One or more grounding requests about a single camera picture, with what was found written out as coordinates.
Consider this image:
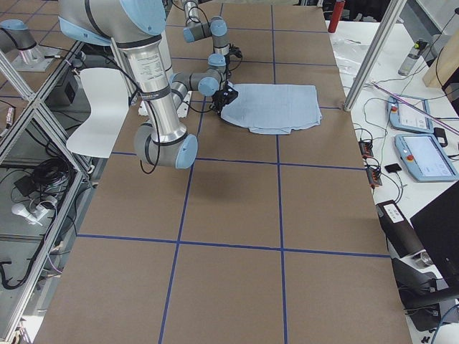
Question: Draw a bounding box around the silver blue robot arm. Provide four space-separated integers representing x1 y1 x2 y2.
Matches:
59 1 241 169
181 0 243 65

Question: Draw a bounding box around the purple rod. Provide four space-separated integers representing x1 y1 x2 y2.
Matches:
371 82 459 135

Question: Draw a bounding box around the black cylindrical device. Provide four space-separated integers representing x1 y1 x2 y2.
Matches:
376 200 433 268

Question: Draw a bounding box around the wooden board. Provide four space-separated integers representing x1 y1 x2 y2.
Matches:
422 30 458 88

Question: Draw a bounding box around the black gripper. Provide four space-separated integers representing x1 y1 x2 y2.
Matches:
225 44 243 64
210 84 239 113

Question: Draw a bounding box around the orange circuit board lower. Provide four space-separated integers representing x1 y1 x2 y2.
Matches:
366 165 382 189

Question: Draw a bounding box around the aluminium frame post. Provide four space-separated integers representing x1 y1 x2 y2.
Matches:
343 0 407 112

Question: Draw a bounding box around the aluminium frame rail left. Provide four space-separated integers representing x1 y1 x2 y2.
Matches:
1 43 91 343

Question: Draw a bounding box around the white power strip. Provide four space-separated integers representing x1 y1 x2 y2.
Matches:
11 201 57 226

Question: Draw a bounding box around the lower teach pendant tablet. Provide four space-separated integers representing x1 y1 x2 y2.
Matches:
394 133 458 182

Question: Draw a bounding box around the small black square pad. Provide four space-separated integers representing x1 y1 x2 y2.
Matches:
384 163 402 173

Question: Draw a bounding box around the clear bottle green cap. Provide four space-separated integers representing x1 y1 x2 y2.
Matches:
397 39 428 76

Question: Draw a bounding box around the third grey blue robot arm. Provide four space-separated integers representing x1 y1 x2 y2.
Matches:
1 19 61 72

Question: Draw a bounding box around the orange circuit board upper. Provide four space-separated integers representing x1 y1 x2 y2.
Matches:
359 140 374 158

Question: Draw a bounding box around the teach pendant tablet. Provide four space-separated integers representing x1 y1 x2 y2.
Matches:
387 96 434 134
394 133 458 182

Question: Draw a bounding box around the orange circuit board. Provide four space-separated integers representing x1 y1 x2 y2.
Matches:
359 140 374 158
366 165 382 189

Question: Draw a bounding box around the black monitor on stand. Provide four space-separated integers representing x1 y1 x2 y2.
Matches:
410 183 458 286

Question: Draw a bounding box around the light blue button-up shirt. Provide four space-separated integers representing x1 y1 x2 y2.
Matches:
221 84 322 135

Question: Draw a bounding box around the red water bottle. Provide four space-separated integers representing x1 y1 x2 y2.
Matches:
328 0 346 33

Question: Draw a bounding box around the upper teach pendant tablet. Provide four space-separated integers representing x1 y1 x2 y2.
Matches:
387 96 434 134

